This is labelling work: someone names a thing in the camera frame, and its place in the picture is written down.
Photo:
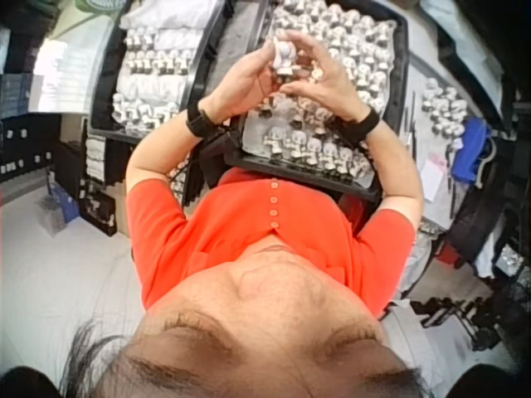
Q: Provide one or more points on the person's left hand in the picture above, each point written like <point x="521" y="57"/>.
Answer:
<point x="234" y="85"/>

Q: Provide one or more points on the person's right hand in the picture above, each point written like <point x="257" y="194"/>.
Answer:
<point x="336" y="93"/>

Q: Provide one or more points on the white lavender toy figurine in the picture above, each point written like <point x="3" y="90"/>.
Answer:
<point x="284" y="56"/>

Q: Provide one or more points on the black wrist band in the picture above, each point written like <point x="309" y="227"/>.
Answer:
<point x="360" y="125"/>
<point x="200" y="121"/>

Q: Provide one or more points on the large black plastic tray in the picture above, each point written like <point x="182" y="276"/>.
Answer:
<point x="400" y="83"/>

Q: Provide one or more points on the rows of small white figurines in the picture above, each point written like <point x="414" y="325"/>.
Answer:
<point x="159" y="62"/>

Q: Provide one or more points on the thin dark hand tools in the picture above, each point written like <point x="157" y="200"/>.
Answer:
<point x="411" y="124"/>

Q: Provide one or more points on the white folded cloth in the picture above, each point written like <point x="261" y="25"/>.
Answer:
<point x="174" y="14"/>

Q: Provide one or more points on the cluster of loose white figurines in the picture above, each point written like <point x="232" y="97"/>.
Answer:
<point x="446" y="108"/>

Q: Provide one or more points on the white and pink notepad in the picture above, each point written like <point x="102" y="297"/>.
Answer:
<point x="432" y="176"/>

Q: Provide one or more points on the narrow black plastic tray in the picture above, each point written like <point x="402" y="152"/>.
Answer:
<point x="103" y="83"/>

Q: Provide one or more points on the blue bag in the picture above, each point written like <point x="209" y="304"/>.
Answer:
<point x="471" y="145"/>

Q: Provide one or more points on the stack of white sheets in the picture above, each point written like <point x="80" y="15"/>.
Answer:
<point x="62" y="79"/>

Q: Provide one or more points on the stack of black trays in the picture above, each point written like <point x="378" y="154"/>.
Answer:
<point x="99" y="207"/>

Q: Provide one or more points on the black bag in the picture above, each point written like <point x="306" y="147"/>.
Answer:
<point x="477" y="224"/>

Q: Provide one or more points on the blue box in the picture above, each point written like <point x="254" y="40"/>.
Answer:
<point x="64" y="203"/>

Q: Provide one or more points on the dark storage shelf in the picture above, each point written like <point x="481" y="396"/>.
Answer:
<point x="25" y="145"/>

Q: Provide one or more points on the blue plastic crate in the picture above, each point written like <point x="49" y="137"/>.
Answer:
<point x="14" y="95"/>

